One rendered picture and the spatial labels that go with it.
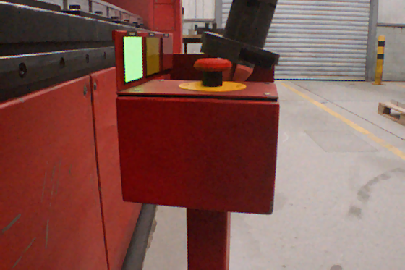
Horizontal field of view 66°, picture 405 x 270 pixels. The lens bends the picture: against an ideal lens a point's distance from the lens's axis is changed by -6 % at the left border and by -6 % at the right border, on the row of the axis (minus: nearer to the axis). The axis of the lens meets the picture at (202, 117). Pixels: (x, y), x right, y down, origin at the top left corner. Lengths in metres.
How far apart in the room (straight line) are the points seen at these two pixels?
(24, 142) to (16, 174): 0.04
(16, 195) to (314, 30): 7.31
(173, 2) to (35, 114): 1.70
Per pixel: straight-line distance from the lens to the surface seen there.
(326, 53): 7.63
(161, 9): 2.08
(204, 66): 0.34
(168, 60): 0.48
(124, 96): 0.33
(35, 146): 0.46
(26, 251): 0.46
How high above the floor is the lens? 0.83
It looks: 13 degrees down
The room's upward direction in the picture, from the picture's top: straight up
